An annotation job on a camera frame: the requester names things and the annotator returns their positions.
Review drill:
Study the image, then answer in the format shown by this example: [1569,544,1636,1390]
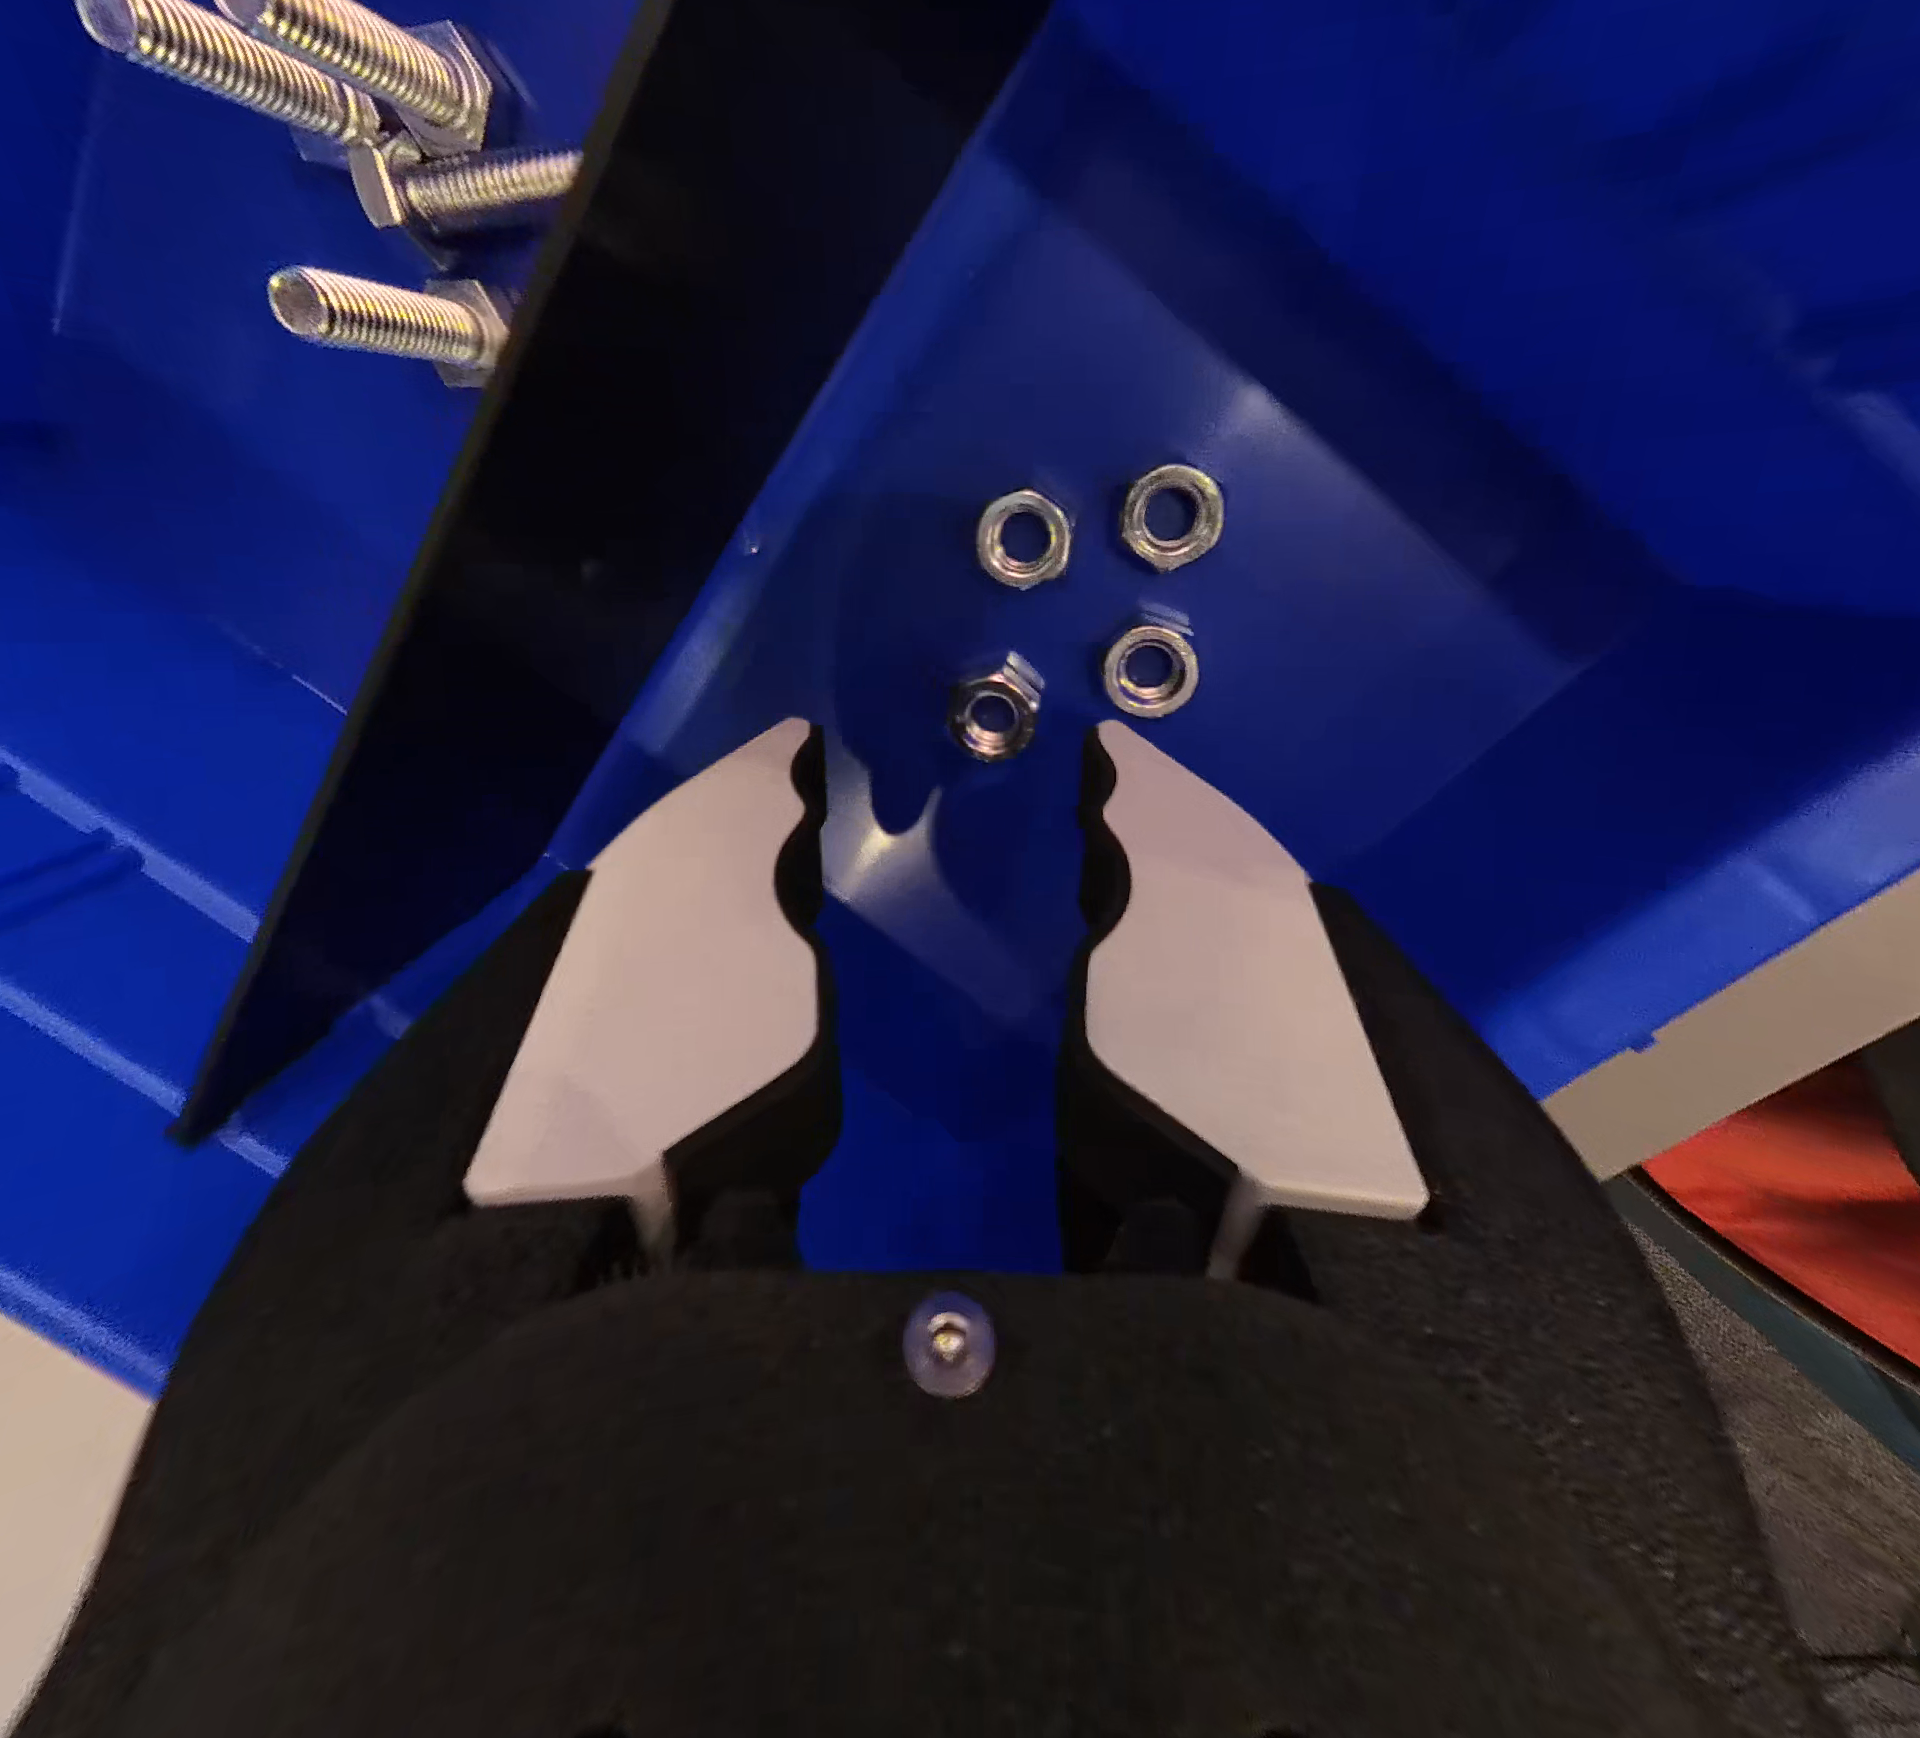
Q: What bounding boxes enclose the orange cloth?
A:
[1636,1059,1920,1371]

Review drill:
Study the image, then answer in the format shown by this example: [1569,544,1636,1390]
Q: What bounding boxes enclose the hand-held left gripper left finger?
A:
[462,719,845,1275]

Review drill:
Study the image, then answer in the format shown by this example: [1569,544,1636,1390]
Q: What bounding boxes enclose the blue plastic bin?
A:
[0,0,1920,1395]

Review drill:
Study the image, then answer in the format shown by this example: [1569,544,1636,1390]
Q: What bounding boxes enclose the black bin divider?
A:
[168,0,1068,1148]

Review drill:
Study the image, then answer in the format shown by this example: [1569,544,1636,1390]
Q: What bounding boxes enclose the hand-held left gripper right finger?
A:
[1054,719,1434,1277]

